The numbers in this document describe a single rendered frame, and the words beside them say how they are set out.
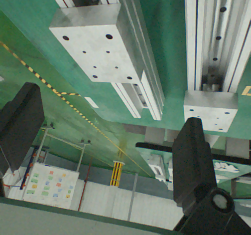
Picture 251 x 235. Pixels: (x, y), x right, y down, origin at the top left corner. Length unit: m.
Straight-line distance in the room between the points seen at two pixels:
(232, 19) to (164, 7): 0.12
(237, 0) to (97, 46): 0.21
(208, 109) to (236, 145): 1.37
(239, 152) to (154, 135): 0.66
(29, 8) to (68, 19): 0.22
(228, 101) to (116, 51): 0.27
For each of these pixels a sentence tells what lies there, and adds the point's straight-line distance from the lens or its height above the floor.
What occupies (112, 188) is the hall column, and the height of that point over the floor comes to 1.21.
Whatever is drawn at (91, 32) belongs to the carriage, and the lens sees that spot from 0.33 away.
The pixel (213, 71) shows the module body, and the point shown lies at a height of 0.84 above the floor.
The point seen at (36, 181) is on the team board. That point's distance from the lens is 5.65.
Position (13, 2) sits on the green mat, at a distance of 0.57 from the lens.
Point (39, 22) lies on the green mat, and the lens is 0.59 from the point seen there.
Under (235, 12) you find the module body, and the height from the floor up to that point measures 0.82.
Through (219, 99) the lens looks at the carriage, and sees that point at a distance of 0.50.
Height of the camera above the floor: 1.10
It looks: 20 degrees down
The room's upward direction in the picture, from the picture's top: 167 degrees counter-clockwise
